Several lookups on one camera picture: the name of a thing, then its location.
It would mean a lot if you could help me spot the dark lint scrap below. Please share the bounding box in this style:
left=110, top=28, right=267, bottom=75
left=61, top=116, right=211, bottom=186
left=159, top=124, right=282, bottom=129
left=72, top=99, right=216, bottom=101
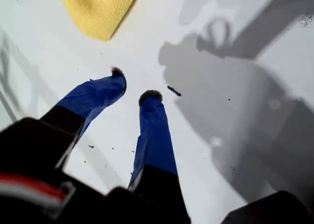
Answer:
left=167, top=85, right=182, bottom=97

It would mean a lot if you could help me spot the yellow towel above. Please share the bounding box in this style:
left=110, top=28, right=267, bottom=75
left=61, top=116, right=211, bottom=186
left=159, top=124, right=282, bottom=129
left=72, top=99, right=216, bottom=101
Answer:
left=54, top=0, right=144, bottom=42

